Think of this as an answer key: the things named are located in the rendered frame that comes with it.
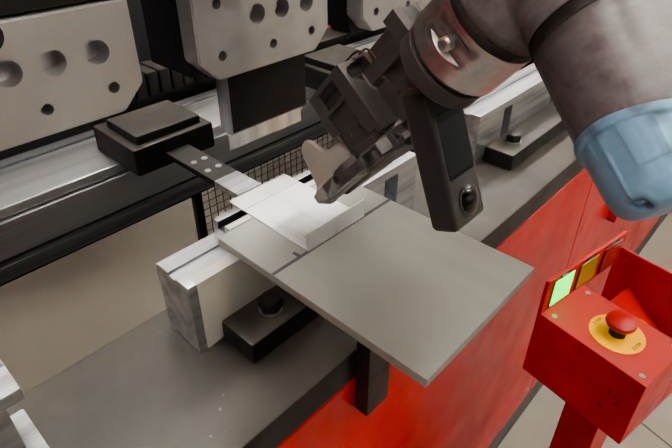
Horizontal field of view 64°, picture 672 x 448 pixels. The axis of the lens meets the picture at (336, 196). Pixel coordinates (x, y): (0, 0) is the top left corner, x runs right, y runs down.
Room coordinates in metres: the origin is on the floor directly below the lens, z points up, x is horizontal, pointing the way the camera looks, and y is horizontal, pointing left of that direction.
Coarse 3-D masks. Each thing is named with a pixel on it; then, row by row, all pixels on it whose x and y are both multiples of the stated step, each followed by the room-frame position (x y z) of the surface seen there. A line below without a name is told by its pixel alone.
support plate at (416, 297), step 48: (240, 240) 0.44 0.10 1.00; (288, 240) 0.44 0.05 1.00; (336, 240) 0.44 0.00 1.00; (384, 240) 0.44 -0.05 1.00; (432, 240) 0.44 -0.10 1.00; (288, 288) 0.38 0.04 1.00; (336, 288) 0.37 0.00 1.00; (384, 288) 0.37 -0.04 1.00; (432, 288) 0.37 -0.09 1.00; (480, 288) 0.37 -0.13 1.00; (384, 336) 0.31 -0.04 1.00; (432, 336) 0.31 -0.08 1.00
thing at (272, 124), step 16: (272, 64) 0.52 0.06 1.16; (288, 64) 0.54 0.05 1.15; (304, 64) 0.56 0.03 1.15; (224, 80) 0.49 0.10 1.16; (240, 80) 0.49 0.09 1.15; (256, 80) 0.51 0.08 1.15; (272, 80) 0.52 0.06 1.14; (288, 80) 0.54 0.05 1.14; (304, 80) 0.56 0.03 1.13; (224, 96) 0.49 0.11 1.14; (240, 96) 0.49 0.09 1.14; (256, 96) 0.51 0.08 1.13; (272, 96) 0.52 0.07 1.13; (288, 96) 0.54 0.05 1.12; (304, 96) 0.56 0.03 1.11; (224, 112) 0.49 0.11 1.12; (240, 112) 0.49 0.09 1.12; (256, 112) 0.51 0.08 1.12; (272, 112) 0.52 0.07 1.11; (288, 112) 0.55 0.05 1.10; (224, 128) 0.49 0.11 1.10; (240, 128) 0.49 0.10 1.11; (256, 128) 0.52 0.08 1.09; (272, 128) 0.53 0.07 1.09; (240, 144) 0.50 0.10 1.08
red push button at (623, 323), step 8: (616, 312) 0.53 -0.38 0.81; (624, 312) 0.53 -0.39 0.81; (608, 320) 0.52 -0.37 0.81; (616, 320) 0.52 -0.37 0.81; (624, 320) 0.52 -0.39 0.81; (632, 320) 0.52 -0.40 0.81; (616, 328) 0.51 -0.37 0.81; (624, 328) 0.51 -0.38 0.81; (632, 328) 0.51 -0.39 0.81; (616, 336) 0.51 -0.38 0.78; (624, 336) 0.51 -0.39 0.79
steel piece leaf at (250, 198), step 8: (280, 176) 0.57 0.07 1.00; (288, 176) 0.57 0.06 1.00; (264, 184) 0.55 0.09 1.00; (272, 184) 0.55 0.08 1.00; (280, 184) 0.55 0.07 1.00; (288, 184) 0.55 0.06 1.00; (248, 192) 0.53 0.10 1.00; (256, 192) 0.53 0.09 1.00; (264, 192) 0.53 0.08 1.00; (272, 192) 0.53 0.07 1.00; (232, 200) 0.52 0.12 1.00; (240, 200) 0.52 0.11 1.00; (248, 200) 0.52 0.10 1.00; (256, 200) 0.52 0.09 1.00; (240, 208) 0.50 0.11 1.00
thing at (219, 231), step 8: (296, 176) 0.57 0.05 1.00; (304, 176) 0.57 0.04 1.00; (224, 216) 0.49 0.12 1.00; (232, 216) 0.49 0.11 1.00; (240, 216) 0.50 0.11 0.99; (216, 224) 0.48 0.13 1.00; (224, 224) 0.48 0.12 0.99; (216, 232) 0.48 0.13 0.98; (224, 232) 0.47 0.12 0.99; (216, 240) 0.48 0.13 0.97
